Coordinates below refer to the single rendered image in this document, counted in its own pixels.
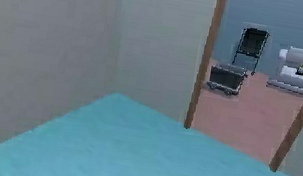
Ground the dark grey wheeled bin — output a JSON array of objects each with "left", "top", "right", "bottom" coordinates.
[{"left": 205, "top": 61, "right": 250, "bottom": 99}]

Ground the white sofa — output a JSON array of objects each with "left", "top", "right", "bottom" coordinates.
[{"left": 266, "top": 44, "right": 303, "bottom": 97}]

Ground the brown wooden door frame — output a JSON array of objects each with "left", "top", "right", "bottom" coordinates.
[{"left": 178, "top": 0, "right": 303, "bottom": 176}]

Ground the black metal frame chair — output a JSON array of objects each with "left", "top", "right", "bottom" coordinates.
[{"left": 230, "top": 25, "right": 271, "bottom": 78}]

